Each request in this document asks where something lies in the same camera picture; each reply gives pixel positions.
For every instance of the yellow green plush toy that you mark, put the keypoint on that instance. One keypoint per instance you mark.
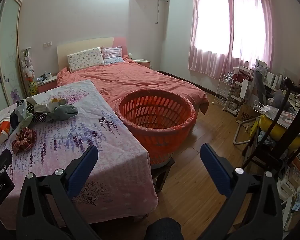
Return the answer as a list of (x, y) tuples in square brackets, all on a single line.
[(33, 88)]

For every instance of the floral white pillow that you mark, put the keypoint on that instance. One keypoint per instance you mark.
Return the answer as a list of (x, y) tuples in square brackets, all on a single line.
[(86, 58)]

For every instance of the black white star scrunchie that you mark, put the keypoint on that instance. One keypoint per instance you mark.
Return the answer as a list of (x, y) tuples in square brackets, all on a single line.
[(21, 103)]

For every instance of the white shelf trolley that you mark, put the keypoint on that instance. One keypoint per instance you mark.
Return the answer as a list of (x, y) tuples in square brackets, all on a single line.
[(236, 102)]

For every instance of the orange white paper cup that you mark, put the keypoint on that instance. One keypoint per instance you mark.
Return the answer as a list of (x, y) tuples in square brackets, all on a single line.
[(3, 130)]

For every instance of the stuffed toys hanging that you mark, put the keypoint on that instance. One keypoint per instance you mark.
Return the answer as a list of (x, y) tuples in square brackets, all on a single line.
[(28, 65)]

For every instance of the person's dark trouser leg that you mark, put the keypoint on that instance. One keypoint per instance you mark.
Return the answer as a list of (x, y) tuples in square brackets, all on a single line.
[(165, 230)]

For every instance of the bed with pink duvet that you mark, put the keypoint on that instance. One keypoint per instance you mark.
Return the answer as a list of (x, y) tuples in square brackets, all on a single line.
[(140, 80)]

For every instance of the pink nightstand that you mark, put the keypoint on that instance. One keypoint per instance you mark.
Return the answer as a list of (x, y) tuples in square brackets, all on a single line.
[(142, 62), (46, 86)]

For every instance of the flower print wardrobe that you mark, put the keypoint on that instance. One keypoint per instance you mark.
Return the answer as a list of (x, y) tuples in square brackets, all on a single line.
[(7, 55)]

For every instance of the red plaid scrunchie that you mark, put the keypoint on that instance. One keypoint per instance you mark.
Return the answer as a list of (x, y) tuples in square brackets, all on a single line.
[(23, 140)]

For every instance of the dark wooden stool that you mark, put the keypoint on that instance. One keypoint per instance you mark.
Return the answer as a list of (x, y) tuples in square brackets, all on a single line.
[(165, 172)]

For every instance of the pink striped pillow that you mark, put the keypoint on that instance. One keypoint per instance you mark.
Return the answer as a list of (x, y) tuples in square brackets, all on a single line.
[(112, 53)]

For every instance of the black white checkered headband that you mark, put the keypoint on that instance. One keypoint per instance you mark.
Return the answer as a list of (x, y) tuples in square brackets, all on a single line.
[(40, 117)]

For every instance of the small white lamp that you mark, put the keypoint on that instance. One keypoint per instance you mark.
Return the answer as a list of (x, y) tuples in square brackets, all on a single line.
[(130, 55)]

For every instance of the white paper bag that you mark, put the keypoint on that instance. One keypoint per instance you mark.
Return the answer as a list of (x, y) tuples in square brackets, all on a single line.
[(244, 88)]

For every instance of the cluttered white storage shelf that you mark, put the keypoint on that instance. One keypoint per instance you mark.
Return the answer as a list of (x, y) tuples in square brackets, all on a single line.
[(295, 180)]

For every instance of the white plastic bag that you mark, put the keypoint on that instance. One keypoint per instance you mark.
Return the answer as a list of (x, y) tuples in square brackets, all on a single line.
[(267, 109)]

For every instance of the printed magazine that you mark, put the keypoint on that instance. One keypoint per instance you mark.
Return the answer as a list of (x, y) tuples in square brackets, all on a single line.
[(288, 118)]

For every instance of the green white sock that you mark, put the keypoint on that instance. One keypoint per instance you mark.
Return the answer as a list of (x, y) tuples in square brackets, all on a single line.
[(27, 115)]

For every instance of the dark wooden chair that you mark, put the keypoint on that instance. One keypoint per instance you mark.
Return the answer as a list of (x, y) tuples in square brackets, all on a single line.
[(277, 140)]

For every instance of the orange plastic laundry basket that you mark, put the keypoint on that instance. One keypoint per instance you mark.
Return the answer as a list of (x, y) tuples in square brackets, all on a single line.
[(162, 140)]

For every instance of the cluttered white desk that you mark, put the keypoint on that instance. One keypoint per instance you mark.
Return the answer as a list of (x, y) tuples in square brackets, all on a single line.
[(275, 85)]

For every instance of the white wall socket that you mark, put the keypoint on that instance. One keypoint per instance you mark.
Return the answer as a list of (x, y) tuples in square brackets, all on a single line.
[(47, 44)]

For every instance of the white pipe cover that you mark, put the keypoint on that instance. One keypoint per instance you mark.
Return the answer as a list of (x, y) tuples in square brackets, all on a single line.
[(158, 10)]

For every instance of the beige pink headboard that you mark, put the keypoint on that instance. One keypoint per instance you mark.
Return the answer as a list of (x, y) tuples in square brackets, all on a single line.
[(85, 45)]

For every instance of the grey sock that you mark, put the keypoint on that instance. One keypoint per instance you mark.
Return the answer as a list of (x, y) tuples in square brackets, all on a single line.
[(65, 112)]

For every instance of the orange white wrapper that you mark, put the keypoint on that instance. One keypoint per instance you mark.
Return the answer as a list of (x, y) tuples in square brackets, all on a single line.
[(57, 101)]

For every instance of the pink curtain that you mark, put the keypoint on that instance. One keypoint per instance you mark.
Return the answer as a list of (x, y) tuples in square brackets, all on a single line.
[(262, 55), (210, 62)]

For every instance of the white mug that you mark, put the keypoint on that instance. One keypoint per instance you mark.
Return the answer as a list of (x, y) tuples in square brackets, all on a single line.
[(49, 76)]

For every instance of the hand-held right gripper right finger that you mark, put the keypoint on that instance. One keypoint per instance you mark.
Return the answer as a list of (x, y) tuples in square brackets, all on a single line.
[(215, 172)]

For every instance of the yellow cushion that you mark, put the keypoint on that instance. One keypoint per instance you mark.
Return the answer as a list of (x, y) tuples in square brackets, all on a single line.
[(282, 131)]

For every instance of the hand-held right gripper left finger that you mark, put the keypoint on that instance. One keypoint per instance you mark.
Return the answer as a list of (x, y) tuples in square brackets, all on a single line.
[(82, 173)]

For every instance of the brown paper bag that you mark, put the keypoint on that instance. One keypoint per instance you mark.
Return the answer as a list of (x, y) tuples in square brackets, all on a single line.
[(246, 115)]

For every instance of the floral printed tablecloth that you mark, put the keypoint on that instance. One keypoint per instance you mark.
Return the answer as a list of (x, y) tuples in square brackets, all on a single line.
[(90, 130)]

